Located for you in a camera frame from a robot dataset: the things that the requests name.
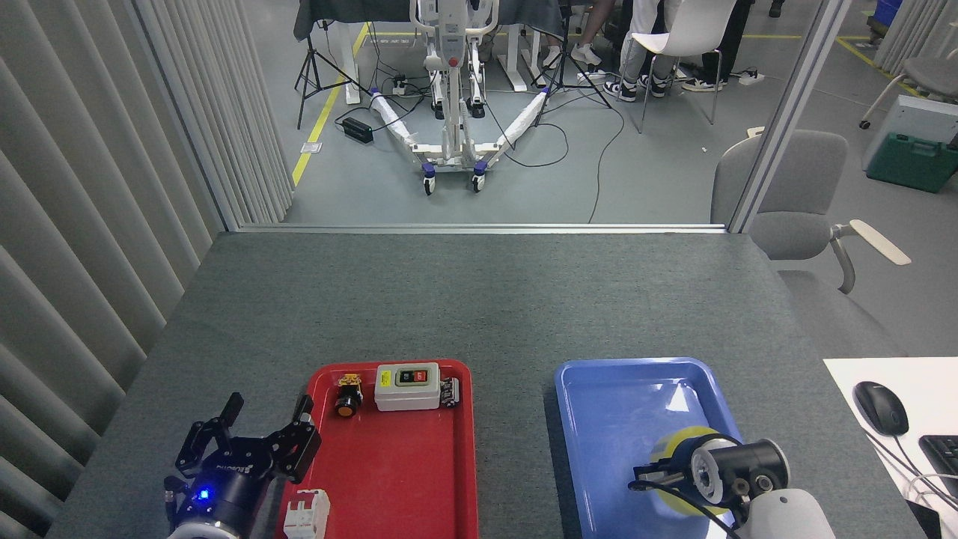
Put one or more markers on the dark cloth covered desk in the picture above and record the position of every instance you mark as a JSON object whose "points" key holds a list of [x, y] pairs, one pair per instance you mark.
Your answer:
{"points": [[374, 11]]}

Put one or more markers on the grey white equipment box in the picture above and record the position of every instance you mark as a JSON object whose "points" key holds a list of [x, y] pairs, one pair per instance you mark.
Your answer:
{"points": [[920, 120]]}

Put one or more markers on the white wheeled stand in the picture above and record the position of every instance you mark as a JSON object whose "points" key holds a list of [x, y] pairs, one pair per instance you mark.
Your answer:
{"points": [[452, 112]]}

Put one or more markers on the white desk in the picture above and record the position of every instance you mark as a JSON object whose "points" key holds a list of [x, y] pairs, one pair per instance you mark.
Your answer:
{"points": [[849, 374]]}

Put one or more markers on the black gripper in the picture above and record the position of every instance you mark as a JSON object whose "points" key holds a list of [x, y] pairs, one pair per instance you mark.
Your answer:
{"points": [[224, 490]]}

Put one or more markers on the red plastic tray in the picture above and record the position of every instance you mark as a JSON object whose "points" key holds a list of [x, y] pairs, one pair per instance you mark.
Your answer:
{"points": [[404, 479]]}

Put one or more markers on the white circuit breaker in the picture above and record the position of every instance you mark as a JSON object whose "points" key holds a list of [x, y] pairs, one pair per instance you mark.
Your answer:
{"points": [[305, 516]]}

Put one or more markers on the person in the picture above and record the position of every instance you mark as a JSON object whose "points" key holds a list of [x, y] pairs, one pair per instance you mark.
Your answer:
{"points": [[715, 52], [587, 54], [640, 45]]}

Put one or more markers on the white power strip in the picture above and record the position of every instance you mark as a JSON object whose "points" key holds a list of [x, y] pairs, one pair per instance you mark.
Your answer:
{"points": [[751, 77]]}

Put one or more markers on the white plastic chair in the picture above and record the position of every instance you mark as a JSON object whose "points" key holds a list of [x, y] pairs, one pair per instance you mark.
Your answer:
{"points": [[696, 34]]}

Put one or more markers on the green tool case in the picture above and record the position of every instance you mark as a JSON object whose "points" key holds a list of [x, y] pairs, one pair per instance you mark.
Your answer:
{"points": [[909, 161]]}

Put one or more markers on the grey pleated curtain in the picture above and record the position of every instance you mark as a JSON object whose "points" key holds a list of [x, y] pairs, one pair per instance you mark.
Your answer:
{"points": [[90, 187]]}

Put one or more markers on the white switch box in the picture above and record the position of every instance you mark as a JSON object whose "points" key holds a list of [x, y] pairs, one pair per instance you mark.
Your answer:
{"points": [[408, 394]]}

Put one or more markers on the black orange push button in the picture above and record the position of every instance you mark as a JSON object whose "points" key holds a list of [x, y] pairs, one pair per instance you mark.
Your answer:
{"points": [[347, 400]]}

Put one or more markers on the black power adapter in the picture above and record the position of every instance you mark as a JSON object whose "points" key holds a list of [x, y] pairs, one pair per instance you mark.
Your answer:
{"points": [[358, 130]]}

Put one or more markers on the blue bin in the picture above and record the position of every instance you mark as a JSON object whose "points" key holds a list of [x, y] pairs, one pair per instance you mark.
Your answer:
{"points": [[887, 15]]}

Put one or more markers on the small black connector block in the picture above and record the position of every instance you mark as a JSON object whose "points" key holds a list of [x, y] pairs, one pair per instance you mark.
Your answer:
{"points": [[449, 393]]}

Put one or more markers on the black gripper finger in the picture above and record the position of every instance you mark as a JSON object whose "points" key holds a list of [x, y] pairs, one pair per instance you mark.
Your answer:
{"points": [[666, 471]]}

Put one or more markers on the black keyboard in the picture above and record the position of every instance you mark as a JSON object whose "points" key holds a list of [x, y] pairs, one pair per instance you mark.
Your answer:
{"points": [[944, 460]]}

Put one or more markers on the grey office chair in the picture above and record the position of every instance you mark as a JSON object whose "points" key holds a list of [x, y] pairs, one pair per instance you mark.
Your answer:
{"points": [[793, 217]]}

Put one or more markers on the blue plastic tray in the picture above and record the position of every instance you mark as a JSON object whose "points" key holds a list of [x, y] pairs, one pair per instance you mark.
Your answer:
{"points": [[599, 419]]}

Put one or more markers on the silver table rail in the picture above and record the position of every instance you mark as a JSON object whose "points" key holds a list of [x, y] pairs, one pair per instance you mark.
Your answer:
{"points": [[479, 228]]}

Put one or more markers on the grey chair with beige legs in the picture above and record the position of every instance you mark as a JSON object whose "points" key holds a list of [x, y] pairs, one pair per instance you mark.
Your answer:
{"points": [[932, 75]]}

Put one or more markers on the black computer mouse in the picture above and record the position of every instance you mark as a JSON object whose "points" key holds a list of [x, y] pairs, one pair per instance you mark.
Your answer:
{"points": [[880, 408]]}

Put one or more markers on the silver post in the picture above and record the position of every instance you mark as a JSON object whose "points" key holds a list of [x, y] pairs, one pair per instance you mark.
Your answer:
{"points": [[793, 112]]}

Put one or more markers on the yellow tape roll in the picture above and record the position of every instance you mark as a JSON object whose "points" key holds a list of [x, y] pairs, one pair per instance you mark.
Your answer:
{"points": [[677, 504]]}

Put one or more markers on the black tripod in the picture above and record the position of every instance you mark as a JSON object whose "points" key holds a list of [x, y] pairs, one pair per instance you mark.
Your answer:
{"points": [[307, 67], [566, 75]]}

